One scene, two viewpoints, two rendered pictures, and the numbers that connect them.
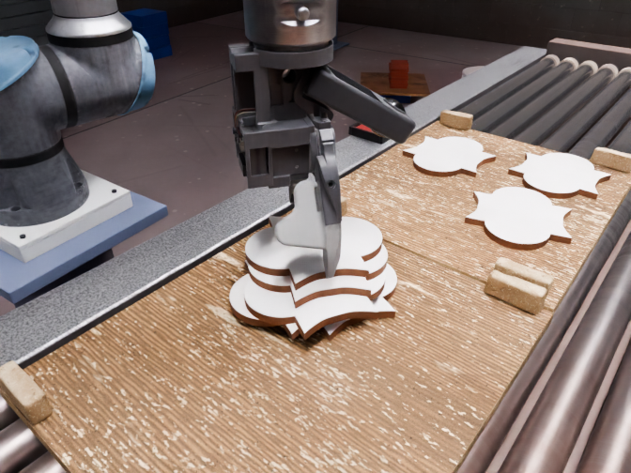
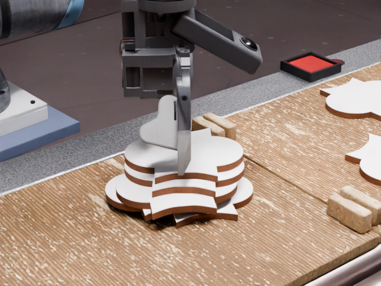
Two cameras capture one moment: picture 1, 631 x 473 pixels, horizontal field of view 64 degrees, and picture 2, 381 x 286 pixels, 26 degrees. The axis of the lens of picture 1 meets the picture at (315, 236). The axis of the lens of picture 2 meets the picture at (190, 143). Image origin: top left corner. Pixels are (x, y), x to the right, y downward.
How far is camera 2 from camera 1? 0.52 m
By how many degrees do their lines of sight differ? 13
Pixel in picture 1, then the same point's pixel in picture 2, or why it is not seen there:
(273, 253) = (145, 156)
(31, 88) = not seen: outside the picture
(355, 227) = (223, 145)
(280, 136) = (149, 59)
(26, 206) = not seen: outside the picture
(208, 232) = (108, 144)
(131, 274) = (34, 168)
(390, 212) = (278, 143)
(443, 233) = (319, 165)
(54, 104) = not seen: outside the picture
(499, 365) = (305, 261)
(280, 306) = (140, 194)
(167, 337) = (52, 210)
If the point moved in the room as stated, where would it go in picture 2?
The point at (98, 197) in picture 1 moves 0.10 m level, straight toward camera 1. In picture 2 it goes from (17, 106) to (20, 133)
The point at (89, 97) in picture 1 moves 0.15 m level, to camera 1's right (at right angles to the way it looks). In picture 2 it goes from (23, 13) to (114, 21)
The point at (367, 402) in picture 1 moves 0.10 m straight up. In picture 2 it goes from (188, 267) to (188, 189)
